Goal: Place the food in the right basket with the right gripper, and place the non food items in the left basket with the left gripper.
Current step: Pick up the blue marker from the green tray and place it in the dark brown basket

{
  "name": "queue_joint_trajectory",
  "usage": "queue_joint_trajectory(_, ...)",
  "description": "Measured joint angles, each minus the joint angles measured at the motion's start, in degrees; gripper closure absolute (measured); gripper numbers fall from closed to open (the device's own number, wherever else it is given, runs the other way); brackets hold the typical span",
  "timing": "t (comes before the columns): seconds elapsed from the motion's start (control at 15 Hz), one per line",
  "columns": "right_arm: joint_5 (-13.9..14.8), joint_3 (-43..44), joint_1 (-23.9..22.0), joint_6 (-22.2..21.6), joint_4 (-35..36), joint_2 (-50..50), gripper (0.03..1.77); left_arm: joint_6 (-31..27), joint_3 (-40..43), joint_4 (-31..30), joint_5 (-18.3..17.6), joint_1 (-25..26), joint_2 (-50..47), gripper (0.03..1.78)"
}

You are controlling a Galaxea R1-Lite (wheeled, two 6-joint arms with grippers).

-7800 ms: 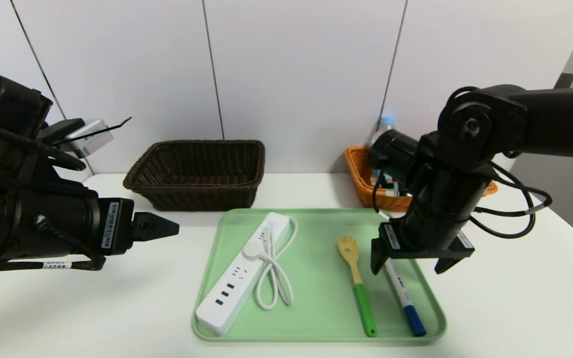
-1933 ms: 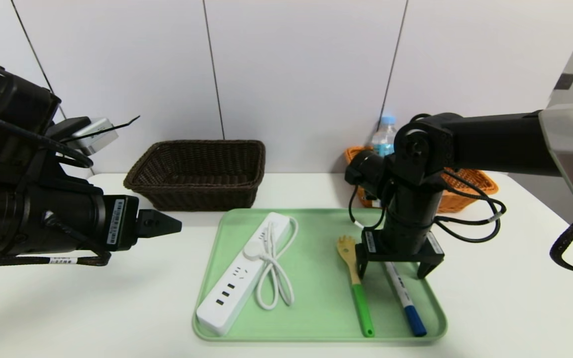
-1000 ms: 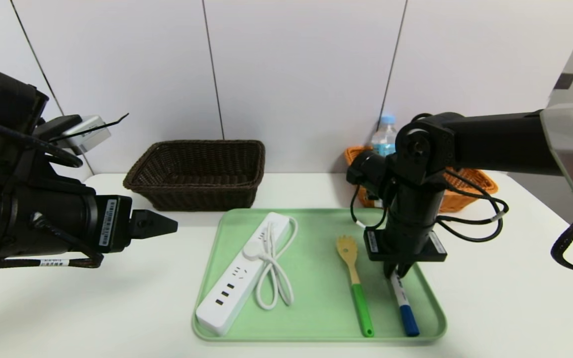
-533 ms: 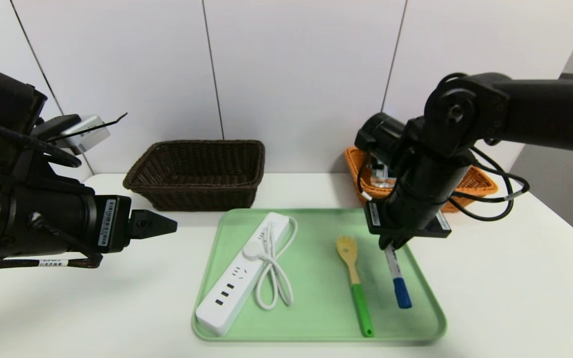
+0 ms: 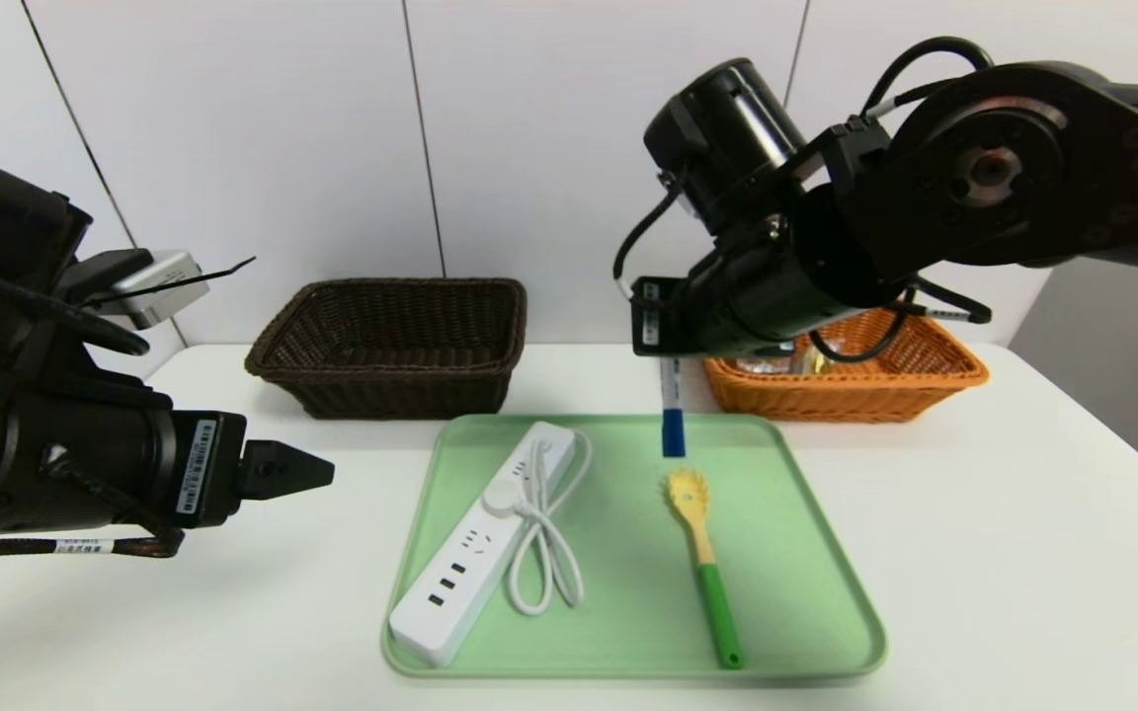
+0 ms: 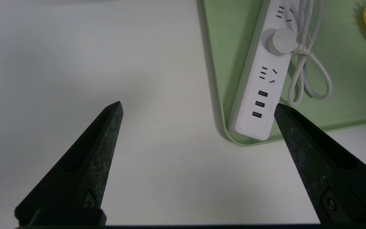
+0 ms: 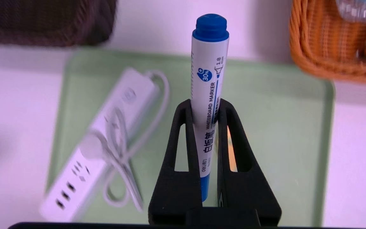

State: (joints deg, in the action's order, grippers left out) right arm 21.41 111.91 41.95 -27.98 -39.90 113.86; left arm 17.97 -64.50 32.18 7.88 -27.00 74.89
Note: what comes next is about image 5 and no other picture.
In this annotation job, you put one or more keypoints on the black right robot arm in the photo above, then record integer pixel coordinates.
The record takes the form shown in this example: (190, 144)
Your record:
(974, 188)

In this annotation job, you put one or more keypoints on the thin black zip tie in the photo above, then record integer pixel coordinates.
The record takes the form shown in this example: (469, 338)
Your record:
(223, 269)

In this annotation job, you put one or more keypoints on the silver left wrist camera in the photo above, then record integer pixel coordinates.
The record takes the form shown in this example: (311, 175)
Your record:
(169, 286)

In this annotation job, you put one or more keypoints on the white power strip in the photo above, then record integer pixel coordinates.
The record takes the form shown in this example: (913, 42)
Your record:
(470, 563)

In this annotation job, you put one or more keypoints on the orange wicker basket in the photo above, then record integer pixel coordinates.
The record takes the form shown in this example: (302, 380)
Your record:
(875, 395)

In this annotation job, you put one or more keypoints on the dark brown wicker basket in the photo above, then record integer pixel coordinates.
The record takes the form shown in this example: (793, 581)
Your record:
(391, 346)

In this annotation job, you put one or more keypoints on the dark snack packet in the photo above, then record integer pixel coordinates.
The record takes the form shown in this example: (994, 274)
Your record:
(811, 363)

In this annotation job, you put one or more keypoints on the white marker blue cap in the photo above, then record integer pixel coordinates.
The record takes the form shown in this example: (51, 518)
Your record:
(673, 425)

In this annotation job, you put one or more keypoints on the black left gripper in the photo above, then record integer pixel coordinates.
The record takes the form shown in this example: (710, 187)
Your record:
(205, 468)

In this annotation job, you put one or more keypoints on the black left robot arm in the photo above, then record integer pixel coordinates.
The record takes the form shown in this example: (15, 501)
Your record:
(26, 454)

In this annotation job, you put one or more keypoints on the light green plastic tray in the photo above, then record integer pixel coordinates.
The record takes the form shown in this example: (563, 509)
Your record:
(628, 612)

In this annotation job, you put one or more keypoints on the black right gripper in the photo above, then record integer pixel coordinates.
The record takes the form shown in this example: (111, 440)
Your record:
(651, 316)

